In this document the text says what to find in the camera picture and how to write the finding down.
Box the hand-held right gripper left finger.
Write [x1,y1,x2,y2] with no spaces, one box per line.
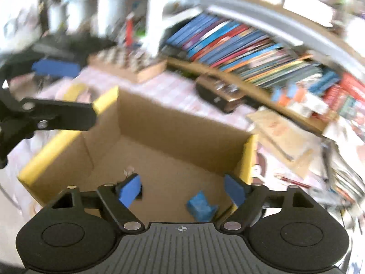
[51,174,144,233]

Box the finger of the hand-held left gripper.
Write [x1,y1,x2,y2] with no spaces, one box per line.
[0,50,82,81]
[0,88,97,133]

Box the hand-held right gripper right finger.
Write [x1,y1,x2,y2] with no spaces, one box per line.
[220,174,314,232]

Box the small blue block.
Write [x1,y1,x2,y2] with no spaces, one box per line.
[187,191,218,222]

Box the yellow cardboard box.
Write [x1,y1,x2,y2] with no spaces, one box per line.
[17,86,258,227]

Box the desktop with pink checked cloth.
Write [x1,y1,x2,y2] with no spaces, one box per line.
[0,63,345,234]

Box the red pen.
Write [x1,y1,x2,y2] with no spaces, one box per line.
[274,174,312,189]

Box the stack of papers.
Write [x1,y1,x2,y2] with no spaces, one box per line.
[247,107,326,172]

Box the wooden chessboard box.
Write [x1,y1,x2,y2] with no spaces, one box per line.
[87,46,168,84]

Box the red bottle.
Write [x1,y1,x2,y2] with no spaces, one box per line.
[125,18,135,48]

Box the white bookshelf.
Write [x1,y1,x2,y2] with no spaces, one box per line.
[0,0,365,137]

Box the row of colourful books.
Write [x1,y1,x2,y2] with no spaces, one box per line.
[164,13,365,127]

